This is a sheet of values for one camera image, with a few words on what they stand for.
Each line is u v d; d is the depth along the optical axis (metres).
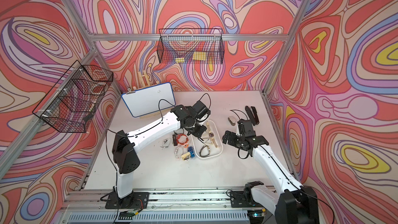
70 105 0.74
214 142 0.93
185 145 0.91
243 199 0.73
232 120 1.01
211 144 0.91
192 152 0.82
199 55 0.91
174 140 0.90
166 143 0.92
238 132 0.68
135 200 0.73
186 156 0.85
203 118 0.67
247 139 0.59
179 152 0.89
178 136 0.93
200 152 0.88
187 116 0.57
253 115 1.04
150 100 0.88
